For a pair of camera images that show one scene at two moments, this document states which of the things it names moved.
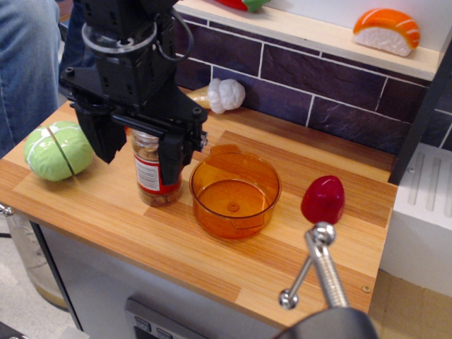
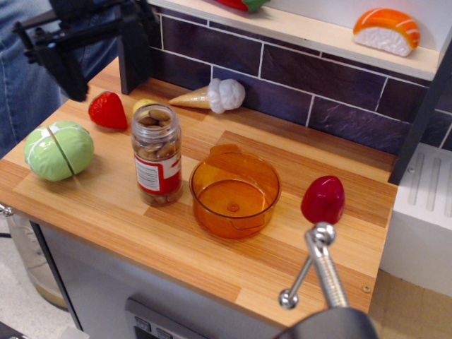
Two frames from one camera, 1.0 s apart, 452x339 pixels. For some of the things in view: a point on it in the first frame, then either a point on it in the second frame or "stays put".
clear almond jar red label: [152, 192] stays put
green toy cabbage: [58, 151] stays put
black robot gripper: [133, 80] to [77, 22]
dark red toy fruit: [323, 200] stays put
